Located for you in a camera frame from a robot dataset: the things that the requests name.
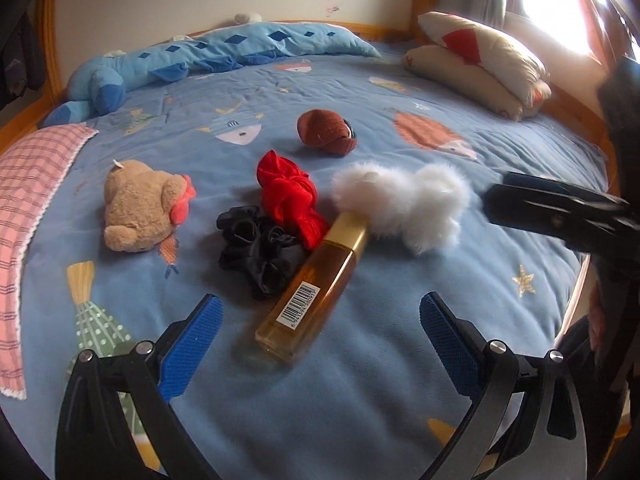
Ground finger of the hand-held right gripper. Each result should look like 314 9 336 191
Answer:
502 171 632 207
481 184 626 257

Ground pink plaid pillow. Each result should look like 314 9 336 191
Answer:
0 122 100 401

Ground red hair scrunchie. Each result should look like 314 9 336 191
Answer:
256 150 329 250

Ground white fluffy hair scrunchie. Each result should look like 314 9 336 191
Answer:
332 161 473 256

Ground stacked cream pillows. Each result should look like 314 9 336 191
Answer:
402 11 552 122

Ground dark satin hair scrunchie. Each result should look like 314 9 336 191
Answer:
216 206 321 301

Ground brown cap toy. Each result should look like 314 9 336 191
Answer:
297 109 359 157

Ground blue fish print bedsheet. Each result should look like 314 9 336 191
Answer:
0 40 608 480

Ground beige teddy bear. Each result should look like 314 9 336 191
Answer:
103 159 197 253

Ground window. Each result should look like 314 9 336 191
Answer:
510 0 616 61

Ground dark hanging jacket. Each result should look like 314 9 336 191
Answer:
0 15 51 111

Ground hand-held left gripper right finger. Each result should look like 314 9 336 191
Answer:
419 292 587 480

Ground amber glass bottle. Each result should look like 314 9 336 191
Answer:
255 211 373 363

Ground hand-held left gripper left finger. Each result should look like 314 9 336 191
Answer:
55 293 224 480

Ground blue plush crocodile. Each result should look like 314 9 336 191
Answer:
42 21 383 128

